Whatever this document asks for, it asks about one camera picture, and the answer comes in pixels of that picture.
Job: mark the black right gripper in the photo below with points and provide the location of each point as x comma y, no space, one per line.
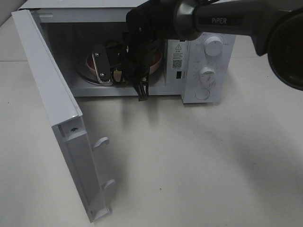
136,56

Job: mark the pink round plate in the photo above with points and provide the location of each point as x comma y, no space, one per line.
89,65

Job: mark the white round door button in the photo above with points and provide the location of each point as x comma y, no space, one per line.
202,94

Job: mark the white timer knob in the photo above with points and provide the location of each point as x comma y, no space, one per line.
207,75

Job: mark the white microwave door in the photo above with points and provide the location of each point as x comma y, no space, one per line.
65,117

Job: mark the sandwich with lettuce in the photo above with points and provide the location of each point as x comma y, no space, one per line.
113,48

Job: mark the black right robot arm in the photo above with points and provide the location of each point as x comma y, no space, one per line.
275,27

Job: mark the white warning label sticker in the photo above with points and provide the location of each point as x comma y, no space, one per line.
177,55

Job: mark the glass microwave turntable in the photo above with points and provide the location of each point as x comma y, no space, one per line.
118,81

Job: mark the white microwave oven body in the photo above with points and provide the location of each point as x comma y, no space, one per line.
75,43

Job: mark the white upper power knob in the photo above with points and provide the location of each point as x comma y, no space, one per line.
213,46

